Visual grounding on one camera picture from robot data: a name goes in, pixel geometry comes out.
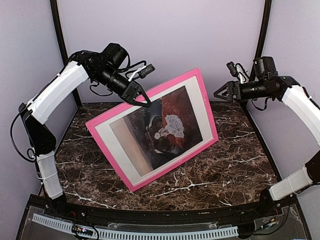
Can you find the pink wooden picture frame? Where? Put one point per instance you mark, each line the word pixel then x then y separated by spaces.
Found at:
pixel 100 135

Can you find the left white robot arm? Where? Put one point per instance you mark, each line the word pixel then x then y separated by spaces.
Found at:
pixel 35 113

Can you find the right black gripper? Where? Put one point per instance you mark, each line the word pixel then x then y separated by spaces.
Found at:
pixel 231 85

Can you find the left black corner post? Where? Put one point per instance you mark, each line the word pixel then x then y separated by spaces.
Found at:
pixel 58 30

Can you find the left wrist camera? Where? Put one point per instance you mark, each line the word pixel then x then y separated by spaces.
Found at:
pixel 141 72

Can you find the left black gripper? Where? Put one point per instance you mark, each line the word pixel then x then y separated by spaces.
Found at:
pixel 131 89

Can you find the photo print white border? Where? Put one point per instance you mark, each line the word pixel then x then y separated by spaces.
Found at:
pixel 154 136

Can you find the white mat paper sheet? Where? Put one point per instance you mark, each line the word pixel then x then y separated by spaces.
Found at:
pixel 110 150

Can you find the right black corner post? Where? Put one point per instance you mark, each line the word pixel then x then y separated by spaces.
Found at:
pixel 263 28

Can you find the black front table rail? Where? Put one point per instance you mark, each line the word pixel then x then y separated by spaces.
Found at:
pixel 241 214

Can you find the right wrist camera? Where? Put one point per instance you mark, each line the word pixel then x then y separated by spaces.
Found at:
pixel 238 72

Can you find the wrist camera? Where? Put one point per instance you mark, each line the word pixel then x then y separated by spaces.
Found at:
pixel 141 72
pixel 238 72

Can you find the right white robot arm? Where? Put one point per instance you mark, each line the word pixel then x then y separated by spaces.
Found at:
pixel 280 97

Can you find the black corner post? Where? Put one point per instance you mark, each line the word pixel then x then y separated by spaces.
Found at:
pixel 263 28
pixel 58 30

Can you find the white slotted cable duct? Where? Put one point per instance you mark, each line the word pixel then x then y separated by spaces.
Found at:
pixel 97 233

